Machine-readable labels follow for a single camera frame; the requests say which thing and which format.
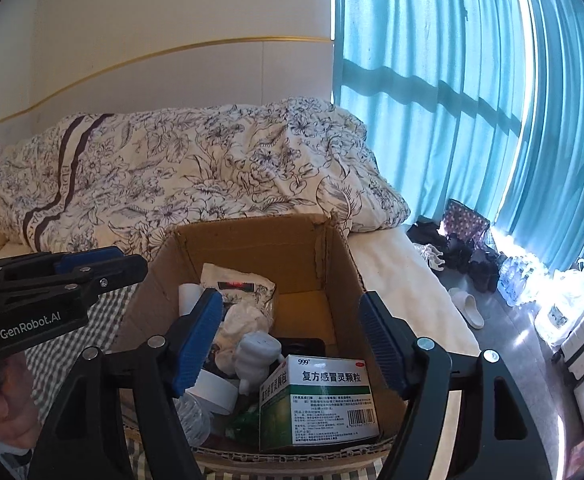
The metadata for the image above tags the floral patterned duvet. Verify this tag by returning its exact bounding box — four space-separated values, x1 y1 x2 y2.
0 98 410 259

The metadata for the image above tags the white slipper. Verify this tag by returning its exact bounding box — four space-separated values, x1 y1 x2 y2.
448 287 485 330

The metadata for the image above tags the white blue star toy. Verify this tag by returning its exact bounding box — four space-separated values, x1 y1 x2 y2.
234 330 283 396

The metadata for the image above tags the white plush toy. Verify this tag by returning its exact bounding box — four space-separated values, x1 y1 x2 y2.
214 301 272 376

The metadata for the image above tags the polka dot bag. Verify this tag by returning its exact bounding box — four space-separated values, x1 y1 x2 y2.
441 198 490 247

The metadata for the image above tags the white small bottle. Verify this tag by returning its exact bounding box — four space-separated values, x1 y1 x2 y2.
178 283 205 316

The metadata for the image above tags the floral tissue pack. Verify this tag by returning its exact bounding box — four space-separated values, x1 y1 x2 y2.
201 263 277 321

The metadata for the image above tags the green 999 medicine box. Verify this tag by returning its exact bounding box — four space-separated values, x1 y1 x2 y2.
259 356 380 452

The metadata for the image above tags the brown cardboard box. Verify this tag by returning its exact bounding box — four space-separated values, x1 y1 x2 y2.
111 211 411 476

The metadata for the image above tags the clear round plastic container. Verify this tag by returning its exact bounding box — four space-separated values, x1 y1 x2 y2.
173 392 211 448

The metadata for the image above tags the teal window curtain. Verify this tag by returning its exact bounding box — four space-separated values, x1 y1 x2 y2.
333 0 584 270

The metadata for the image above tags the white tape ring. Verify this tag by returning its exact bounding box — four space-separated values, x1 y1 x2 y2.
185 369 241 416

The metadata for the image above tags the black round band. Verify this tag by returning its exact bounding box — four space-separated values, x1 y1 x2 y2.
279 337 327 358

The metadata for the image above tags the checkered gingham cloth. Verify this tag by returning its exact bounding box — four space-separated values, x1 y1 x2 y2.
25 285 384 479

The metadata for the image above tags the green foil wrapper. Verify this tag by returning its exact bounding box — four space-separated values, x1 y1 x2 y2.
225 405 260 445

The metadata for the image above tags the person's left hand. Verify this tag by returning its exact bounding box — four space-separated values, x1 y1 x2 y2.
0 353 40 450

